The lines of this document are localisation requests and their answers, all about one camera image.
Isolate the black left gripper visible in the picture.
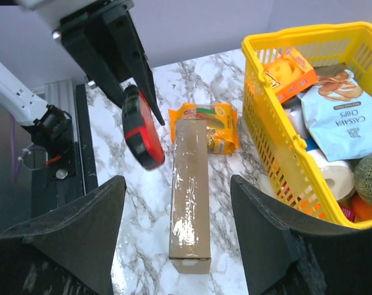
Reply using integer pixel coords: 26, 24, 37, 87
52, 1, 165, 126

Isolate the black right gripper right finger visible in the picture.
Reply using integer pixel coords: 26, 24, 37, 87
231, 175, 372, 294

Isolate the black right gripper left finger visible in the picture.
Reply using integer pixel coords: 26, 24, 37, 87
0, 176, 126, 294

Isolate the brown cardboard express box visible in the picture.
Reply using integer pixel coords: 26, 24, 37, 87
168, 119, 212, 275

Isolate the red black utility knife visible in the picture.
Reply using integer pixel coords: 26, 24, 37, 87
122, 85, 165, 171

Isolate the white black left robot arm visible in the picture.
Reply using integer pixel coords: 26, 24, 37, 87
0, 1, 164, 156

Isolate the orange snack box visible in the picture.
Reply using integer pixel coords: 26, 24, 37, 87
264, 47, 318, 103

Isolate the yellow plastic shopping basket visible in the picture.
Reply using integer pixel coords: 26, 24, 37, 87
242, 22, 372, 229

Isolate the white toilet paper roll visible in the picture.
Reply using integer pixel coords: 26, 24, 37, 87
307, 149, 355, 201

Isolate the green netted melon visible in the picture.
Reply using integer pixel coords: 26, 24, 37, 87
354, 154, 372, 206

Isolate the orange gummy candy bag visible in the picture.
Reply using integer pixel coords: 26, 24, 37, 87
168, 103, 240, 155

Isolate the light blue cassava chips bag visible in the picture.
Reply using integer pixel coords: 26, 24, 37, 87
300, 64, 372, 162

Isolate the silver red can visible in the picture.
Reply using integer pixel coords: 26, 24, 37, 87
285, 106, 309, 139

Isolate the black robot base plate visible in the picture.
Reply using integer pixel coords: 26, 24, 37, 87
31, 84, 98, 218

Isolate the aluminium frame rail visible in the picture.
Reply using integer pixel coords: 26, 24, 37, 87
31, 79, 79, 142

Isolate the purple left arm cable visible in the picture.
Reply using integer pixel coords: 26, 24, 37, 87
10, 113, 47, 184

